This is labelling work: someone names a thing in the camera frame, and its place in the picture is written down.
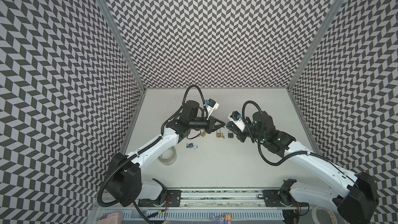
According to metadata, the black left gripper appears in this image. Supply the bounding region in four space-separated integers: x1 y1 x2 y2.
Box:
190 114 227 134

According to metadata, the large brass padlock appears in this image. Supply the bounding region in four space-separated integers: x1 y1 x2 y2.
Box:
216 129 225 139

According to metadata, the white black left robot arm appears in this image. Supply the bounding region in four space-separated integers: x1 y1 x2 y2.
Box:
97 90 226 207

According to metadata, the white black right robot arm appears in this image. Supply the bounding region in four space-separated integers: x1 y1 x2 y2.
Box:
227 101 379 224

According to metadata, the blue padlock with key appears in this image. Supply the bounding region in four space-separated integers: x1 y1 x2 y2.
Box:
186 143 198 149

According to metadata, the clear tape roll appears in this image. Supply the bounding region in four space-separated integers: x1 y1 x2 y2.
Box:
158 147 177 166

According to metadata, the white tape roll bottom right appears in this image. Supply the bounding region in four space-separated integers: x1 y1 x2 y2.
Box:
311 206 338 224

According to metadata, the pink box bottom left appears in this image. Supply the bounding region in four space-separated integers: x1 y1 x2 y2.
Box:
98 212 123 224

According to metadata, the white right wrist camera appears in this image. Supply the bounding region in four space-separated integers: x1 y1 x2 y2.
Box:
227 111 246 132

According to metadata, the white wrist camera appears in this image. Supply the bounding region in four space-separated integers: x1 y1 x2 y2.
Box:
205 99 219 118
227 111 246 132

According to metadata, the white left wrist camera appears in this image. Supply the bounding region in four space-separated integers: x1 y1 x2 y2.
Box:
205 99 219 118

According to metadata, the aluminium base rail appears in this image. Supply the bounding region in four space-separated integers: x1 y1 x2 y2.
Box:
124 187 312 222

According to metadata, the aluminium right corner post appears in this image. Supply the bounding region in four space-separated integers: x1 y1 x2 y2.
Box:
287 0 345 92

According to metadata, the aluminium corner post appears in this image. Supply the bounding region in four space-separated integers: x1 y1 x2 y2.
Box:
287 0 345 92
95 0 146 92

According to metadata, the aluminium left corner post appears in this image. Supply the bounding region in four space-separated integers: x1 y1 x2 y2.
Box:
95 0 146 92

